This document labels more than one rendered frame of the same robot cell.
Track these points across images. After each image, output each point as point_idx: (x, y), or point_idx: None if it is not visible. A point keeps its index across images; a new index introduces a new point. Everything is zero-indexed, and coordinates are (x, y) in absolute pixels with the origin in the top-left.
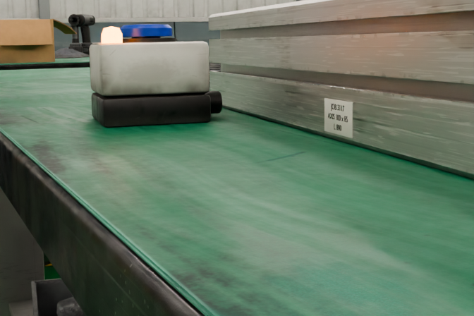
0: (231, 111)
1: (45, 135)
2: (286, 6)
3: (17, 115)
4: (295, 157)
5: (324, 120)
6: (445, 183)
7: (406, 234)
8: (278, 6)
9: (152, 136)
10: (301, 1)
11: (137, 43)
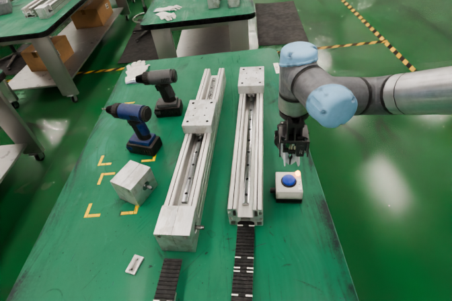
0: (264, 202)
1: (311, 177)
2: (262, 154)
3: (323, 221)
4: (274, 144)
5: (263, 154)
6: (266, 128)
7: (279, 117)
8: (262, 158)
9: (290, 168)
10: (261, 149)
11: (292, 172)
